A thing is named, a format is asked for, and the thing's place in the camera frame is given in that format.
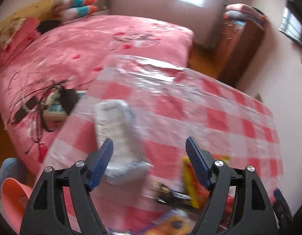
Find floral pillow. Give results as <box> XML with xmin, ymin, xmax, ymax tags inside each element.
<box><xmin>0</xmin><ymin>17</ymin><xmax>26</xmax><ymax>50</ymax></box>

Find pink checkered plastic tablecloth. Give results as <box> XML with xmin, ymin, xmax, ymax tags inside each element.
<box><xmin>43</xmin><ymin>55</ymin><xmax>283</xmax><ymax>231</ymax></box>

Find yellow wooden headboard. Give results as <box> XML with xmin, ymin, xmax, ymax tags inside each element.
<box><xmin>0</xmin><ymin>0</ymin><xmax>56</xmax><ymax>32</ymax></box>

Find purple yellow snack packet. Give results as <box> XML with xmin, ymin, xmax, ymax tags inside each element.
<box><xmin>141</xmin><ymin>209</ymin><xmax>195</xmax><ymax>235</ymax></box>

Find brown wooden cabinet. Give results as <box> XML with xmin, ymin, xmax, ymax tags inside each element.
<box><xmin>214</xmin><ymin>19</ymin><xmax>265</xmax><ymax>87</ymax></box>

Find orange plastic trash bin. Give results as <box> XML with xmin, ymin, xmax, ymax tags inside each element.
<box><xmin>1</xmin><ymin>178</ymin><xmax>32</xmax><ymax>234</ymax></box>

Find pink bed with heart blanket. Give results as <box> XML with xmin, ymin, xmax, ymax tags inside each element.
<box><xmin>0</xmin><ymin>15</ymin><xmax>194</xmax><ymax>174</ymax></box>

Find folded blankets on cabinet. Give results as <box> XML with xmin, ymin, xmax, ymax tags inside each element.
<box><xmin>223</xmin><ymin>3</ymin><xmax>267</xmax><ymax>28</ymax></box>

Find blue padded stool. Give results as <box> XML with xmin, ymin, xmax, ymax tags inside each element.
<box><xmin>0</xmin><ymin>158</ymin><xmax>28</xmax><ymax>194</ymax></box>

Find white power strip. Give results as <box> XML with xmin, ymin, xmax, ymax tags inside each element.
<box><xmin>42</xmin><ymin>90</ymin><xmax>86</xmax><ymax>122</ymax></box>

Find black power adapter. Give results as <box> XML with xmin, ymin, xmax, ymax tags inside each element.
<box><xmin>58</xmin><ymin>87</ymin><xmax>79</xmax><ymax>115</ymax></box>

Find black smartphone on bed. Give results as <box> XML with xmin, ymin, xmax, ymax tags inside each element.
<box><xmin>12</xmin><ymin>96</ymin><xmax>38</xmax><ymax>124</ymax></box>

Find black yellow snack bar wrapper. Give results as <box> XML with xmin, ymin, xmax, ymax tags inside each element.
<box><xmin>153</xmin><ymin>181</ymin><xmax>193</xmax><ymax>210</ymax></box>

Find folded pink blanket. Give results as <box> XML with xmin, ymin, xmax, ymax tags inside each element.
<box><xmin>0</xmin><ymin>17</ymin><xmax>40</xmax><ymax>69</ymax></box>

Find tangled charging cables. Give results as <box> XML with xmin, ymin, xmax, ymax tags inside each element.
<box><xmin>7</xmin><ymin>71</ymin><xmax>76</xmax><ymax>156</ymax></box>

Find yellow red snack bag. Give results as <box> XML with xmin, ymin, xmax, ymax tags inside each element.
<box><xmin>182</xmin><ymin>154</ymin><xmax>234</xmax><ymax>214</ymax></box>

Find striped colourful bolster pillow upper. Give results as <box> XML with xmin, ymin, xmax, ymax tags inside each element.
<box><xmin>53</xmin><ymin>0</ymin><xmax>98</xmax><ymax>10</ymax></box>

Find small side window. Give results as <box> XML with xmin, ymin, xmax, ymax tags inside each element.
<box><xmin>279</xmin><ymin>0</ymin><xmax>302</xmax><ymax>47</ymax></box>

